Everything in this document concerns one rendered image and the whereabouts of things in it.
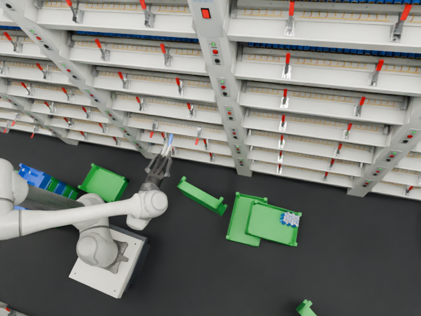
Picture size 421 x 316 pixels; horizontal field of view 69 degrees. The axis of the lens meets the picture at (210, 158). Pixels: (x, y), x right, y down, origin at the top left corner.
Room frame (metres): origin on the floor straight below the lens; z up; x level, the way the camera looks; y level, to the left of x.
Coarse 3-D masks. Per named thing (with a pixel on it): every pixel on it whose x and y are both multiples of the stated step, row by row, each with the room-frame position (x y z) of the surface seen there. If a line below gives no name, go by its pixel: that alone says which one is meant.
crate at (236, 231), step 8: (240, 200) 0.55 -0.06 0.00; (248, 200) 0.53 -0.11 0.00; (264, 200) 0.46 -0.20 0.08; (240, 208) 0.50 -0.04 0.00; (248, 208) 0.48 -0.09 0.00; (232, 216) 0.47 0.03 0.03; (240, 216) 0.45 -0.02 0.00; (232, 224) 0.43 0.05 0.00; (240, 224) 0.41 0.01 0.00; (232, 232) 0.38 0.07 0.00; (240, 232) 0.36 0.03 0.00; (232, 240) 0.33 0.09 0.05; (240, 240) 0.32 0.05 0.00; (248, 240) 0.30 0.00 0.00; (256, 240) 0.28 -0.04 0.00
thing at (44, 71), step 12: (0, 60) 1.48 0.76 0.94; (12, 60) 1.42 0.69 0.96; (24, 60) 1.38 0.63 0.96; (36, 60) 1.34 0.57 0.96; (48, 60) 1.31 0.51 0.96; (0, 72) 1.41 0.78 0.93; (12, 72) 1.40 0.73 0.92; (24, 72) 1.35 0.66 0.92; (36, 72) 1.32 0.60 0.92; (48, 72) 1.26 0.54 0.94; (60, 72) 1.23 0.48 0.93; (60, 84) 1.23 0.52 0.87; (72, 84) 1.16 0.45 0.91
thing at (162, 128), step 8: (128, 112) 1.13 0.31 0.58; (128, 120) 1.11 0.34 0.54; (144, 120) 1.06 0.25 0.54; (184, 120) 0.94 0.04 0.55; (144, 128) 1.02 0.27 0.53; (160, 128) 0.97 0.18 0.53; (168, 128) 0.95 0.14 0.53; (176, 128) 0.93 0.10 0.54; (184, 128) 0.90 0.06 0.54; (192, 128) 0.88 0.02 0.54; (200, 136) 0.82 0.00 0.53; (208, 136) 0.80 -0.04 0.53; (216, 136) 0.78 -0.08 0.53; (224, 136) 0.75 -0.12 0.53
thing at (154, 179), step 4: (148, 172) 0.68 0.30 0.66; (156, 172) 0.67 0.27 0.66; (160, 172) 0.66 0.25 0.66; (148, 176) 0.65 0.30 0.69; (152, 176) 0.64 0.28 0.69; (156, 176) 0.65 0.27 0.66; (160, 176) 0.64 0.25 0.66; (148, 180) 0.63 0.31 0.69; (152, 180) 0.62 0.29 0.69; (156, 180) 0.62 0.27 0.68; (160, 180) 0.62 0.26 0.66; (156, 184) 0.60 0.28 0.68; (160, 184) 0.60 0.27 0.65
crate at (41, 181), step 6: (24, 168) 1.24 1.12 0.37; (30, 168) 1.24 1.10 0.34; (24, 174) 1.23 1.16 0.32; (30, 174) 1.21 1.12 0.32; (42, 174) 1.12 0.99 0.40; (30, 180) 1.17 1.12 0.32; (36, 180) 1.15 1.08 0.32; (42, 180) 1.10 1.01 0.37; (48, 180) 1.11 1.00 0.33; (36, 186) 1.11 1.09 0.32; (42, 186) 1.07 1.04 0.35
